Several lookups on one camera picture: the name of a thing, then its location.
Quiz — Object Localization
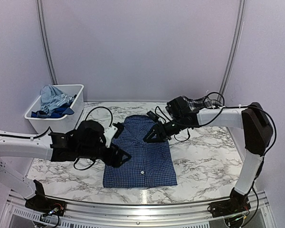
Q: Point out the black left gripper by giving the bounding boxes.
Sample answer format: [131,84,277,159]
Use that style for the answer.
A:
[77,142,132,168]

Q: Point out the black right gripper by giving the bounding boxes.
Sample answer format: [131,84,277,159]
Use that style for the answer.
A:
[143,116,185,143]

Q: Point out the light blue garment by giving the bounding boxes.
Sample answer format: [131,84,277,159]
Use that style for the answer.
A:
[40,85,74,114]

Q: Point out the blue checked shirt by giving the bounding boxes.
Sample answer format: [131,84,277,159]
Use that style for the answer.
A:
[103,115,178,188]

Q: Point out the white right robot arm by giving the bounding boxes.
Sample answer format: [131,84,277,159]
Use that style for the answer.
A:
[143,95,276,213]

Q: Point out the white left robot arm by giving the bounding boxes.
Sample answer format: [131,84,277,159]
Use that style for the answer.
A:
[0,120,131,211]

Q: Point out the white plastic laundry bin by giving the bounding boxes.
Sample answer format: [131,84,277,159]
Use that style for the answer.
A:
[24,84,84,134]

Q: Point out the black white plaid garment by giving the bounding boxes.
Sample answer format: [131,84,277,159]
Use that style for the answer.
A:
[181,95,224,111]

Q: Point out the dark blue garment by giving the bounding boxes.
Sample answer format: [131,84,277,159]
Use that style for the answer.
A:
[31,107,75,119]

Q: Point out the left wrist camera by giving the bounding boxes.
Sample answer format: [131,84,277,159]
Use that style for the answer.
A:
[104,122,124,148]

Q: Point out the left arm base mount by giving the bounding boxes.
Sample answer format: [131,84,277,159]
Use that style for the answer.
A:
[25,180,67,216]

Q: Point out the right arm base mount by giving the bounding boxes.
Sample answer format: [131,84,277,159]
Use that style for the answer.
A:
[207,188,251,218]

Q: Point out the aluminium front frame rail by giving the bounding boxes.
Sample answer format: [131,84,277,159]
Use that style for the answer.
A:
[0,191,277,228]

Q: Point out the left wall aluminium post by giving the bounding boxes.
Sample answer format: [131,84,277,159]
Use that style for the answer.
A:
[36,0,58,85]

